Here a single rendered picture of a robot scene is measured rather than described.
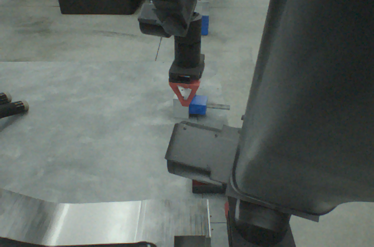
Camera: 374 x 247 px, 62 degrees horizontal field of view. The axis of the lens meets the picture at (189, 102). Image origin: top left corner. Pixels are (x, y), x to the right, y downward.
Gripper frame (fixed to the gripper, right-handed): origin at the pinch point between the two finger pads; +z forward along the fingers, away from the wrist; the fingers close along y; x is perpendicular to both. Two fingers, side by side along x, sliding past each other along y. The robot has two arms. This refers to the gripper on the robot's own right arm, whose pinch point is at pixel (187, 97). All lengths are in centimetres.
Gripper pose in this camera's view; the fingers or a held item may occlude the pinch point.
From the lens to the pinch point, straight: 73.5
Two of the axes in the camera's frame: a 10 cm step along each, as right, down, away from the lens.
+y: -1.7, 5.5, -8.2
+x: 9.9, 1.0, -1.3
